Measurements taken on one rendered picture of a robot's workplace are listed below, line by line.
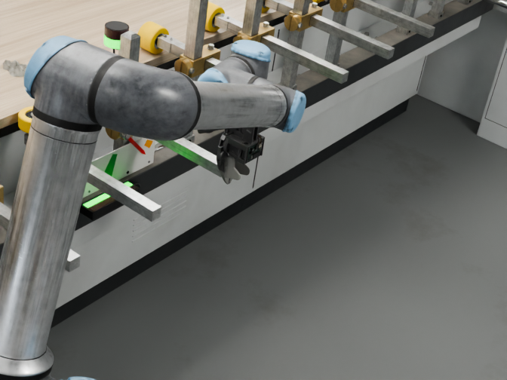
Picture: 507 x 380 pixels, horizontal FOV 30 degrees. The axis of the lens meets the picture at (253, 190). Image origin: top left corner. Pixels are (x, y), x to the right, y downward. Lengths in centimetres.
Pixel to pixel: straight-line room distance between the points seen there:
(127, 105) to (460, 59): 330
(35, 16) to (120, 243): 76
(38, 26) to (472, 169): 220
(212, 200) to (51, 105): 191
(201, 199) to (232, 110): 164
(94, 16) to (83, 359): 104
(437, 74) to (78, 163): 333
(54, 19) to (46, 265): 137
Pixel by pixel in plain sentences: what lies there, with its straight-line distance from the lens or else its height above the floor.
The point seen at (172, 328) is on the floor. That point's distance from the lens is 312.
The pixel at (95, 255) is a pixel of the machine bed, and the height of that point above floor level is 23.
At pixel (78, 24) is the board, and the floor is 90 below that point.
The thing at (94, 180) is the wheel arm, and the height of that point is 83.
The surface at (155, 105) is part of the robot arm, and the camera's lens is 149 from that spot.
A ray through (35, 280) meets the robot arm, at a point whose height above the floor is 105.
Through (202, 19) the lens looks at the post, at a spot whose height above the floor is 108.
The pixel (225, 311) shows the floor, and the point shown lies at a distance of 321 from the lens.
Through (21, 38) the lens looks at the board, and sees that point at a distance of 276.
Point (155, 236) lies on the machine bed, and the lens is 322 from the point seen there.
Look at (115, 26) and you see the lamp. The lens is 238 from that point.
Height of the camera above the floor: 210
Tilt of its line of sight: 33 degrees down
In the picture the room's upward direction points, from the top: 9 degrees clockwise
